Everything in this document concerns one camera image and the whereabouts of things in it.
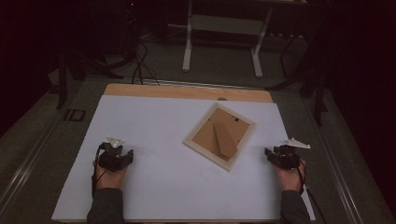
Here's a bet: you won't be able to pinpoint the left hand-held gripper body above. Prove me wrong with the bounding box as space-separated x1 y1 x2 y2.
97 135 134 173

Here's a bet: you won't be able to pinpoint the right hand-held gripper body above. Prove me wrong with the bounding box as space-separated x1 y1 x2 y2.
264 137 312 171

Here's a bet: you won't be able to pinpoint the wooden picture frame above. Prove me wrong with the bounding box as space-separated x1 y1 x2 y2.
182 102 257 173

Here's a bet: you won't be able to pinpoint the person's left hand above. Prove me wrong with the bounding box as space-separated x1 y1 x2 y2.
92 159 129 190

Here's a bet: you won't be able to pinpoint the person's right hand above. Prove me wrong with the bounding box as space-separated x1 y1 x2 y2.
272 158 308 192

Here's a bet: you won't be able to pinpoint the white table mat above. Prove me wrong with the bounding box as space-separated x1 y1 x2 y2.
50 94 316 222

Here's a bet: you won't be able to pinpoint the black floor socket plate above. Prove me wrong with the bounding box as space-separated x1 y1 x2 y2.
63 107 87 122

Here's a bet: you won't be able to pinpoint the black metal stand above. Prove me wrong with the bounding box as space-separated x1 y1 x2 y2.
54 43 125 110
266 31 332 128

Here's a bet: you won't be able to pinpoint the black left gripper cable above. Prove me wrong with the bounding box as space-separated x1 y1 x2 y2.
91 145 108 199

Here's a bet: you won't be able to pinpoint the metal floor rail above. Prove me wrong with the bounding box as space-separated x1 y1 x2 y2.
0 118 61 216
302 96 366 224

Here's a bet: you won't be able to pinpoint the black floor cables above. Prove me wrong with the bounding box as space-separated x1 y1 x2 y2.
130 39 162 86

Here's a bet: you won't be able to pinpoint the white metal desk frame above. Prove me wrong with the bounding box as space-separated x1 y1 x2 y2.
181 0 276 79

